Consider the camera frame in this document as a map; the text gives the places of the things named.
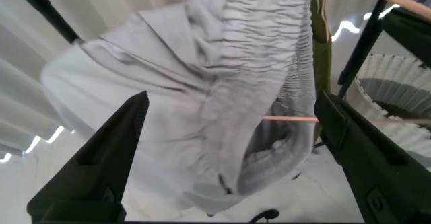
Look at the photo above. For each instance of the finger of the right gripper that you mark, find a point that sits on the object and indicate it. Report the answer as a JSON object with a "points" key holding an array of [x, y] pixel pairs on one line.
{"points": [[414, 35]]}

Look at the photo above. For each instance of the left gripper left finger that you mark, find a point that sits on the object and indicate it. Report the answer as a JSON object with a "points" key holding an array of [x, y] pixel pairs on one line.
{"points": [[91, 180]]}

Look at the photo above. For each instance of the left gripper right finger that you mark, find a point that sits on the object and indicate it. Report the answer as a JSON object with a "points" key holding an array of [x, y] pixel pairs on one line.
{"points": [[380, 170]]}

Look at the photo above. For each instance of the white laundry basket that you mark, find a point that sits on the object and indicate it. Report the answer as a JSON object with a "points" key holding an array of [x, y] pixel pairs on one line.
{"points": [[387, 72]]}

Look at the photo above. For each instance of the pale grey shorts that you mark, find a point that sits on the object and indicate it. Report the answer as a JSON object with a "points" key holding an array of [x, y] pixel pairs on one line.
{"points": [[202, 82]]}

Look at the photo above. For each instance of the green long-sleeved shirt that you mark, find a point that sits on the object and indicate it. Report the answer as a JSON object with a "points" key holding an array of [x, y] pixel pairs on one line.
{"points": [[321, 59]]}

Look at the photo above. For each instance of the black clothes rack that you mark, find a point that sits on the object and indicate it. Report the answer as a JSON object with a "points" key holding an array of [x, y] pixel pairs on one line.
{"points": [[363, 49]]}

